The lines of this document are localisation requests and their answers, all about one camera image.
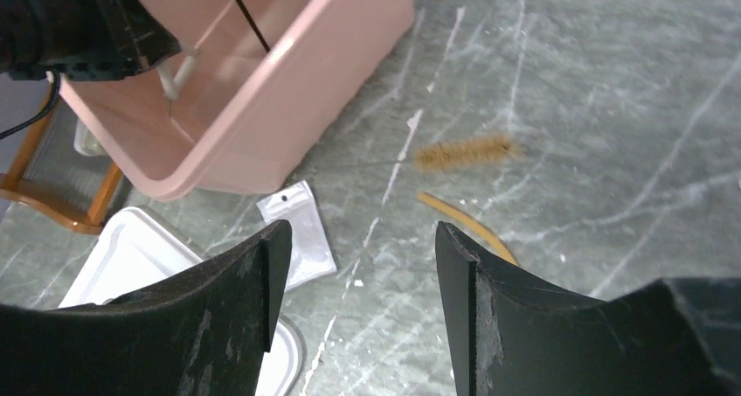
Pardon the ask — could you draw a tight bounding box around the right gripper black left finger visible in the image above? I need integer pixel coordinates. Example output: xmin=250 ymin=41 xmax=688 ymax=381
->
xmin=1 ymin=220 xmax=292 ymax=395

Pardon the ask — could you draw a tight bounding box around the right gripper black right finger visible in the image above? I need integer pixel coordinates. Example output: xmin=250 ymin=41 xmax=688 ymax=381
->
xmin=435 ymin=222 xmax=740 ymax=395

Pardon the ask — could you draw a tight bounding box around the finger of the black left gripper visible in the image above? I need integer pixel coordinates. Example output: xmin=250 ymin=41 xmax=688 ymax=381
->
xmin=1 ymin=0 xmax=181 ymax=81

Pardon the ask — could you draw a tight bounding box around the white clay pipe triangle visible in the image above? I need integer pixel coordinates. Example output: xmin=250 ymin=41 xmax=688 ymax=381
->
xmin=156 ymin=44 xmax=198 ymax=117

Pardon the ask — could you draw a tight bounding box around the small white plastic bag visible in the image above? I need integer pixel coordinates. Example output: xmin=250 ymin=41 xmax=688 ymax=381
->
xmin=257 ymin=180 xmax=337 ymax=291

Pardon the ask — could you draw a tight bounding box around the black wire ring tripod stand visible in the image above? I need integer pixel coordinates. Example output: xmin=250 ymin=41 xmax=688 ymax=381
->
xmin=219 ymin=0 xmax=329 ymax=54

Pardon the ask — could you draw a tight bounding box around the tan bristle test tube brush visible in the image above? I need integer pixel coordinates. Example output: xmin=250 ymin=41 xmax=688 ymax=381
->
xmin=323 ymin=134 xmax=523 ymax=173

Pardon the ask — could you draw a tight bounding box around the white metal tray lid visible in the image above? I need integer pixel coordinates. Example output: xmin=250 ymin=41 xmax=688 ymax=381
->
xmin=58 ymin=205 xmax=305 ymax=396

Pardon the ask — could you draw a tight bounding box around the wooden drying rack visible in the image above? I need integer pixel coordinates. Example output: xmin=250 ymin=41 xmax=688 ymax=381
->
xmin=1 ymin=101 xmax=123 ymax=235

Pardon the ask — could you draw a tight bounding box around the pink plastic bin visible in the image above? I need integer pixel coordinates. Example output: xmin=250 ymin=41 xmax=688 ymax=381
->
xmin=61 ymin=0 xmax=415 ymax=201

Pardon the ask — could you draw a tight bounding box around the tan rubber tubing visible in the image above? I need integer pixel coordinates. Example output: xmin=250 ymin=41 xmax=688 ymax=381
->
xmin=417 ymin=191 xmax=519 ymax=266

